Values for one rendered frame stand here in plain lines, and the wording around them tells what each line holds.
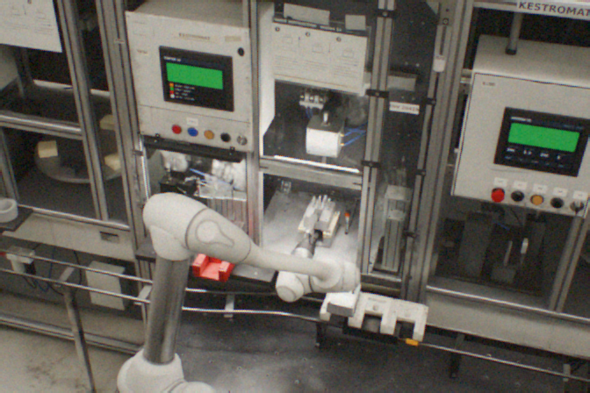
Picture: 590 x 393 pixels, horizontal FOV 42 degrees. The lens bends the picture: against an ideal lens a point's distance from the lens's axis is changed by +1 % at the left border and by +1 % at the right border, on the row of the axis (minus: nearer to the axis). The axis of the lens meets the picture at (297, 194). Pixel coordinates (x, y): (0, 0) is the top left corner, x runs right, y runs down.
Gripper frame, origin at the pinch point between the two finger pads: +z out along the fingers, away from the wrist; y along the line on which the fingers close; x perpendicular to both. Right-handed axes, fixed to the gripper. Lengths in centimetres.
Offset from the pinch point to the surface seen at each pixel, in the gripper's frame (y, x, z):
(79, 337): -52, 89, -38
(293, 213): -8.9, 13.0, 13.8
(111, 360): -100, 95, -9
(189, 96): 57, 42, -17
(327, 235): -2.7, -5.3, -3.0
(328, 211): 3.0, -3.6, 4.2
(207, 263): -8.2, 35.1, -25.7
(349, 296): -7.3, -19.8, -28.4
